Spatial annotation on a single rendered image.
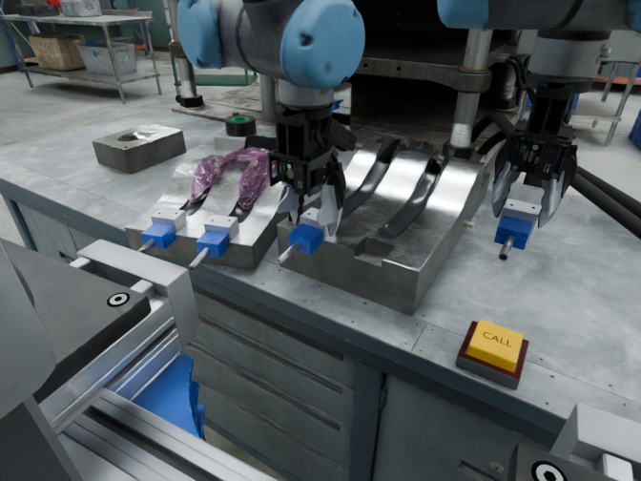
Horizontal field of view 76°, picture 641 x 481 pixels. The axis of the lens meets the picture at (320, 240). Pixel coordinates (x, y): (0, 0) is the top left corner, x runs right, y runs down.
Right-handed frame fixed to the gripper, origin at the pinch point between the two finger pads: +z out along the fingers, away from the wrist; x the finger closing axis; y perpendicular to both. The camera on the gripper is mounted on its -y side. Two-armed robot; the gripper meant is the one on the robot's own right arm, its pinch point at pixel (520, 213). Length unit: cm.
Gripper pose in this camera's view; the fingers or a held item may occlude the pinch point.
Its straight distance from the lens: 69.4
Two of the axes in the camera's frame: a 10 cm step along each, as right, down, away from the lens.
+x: 8.5, 2.8, -4.4
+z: 0.0, 8.5, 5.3
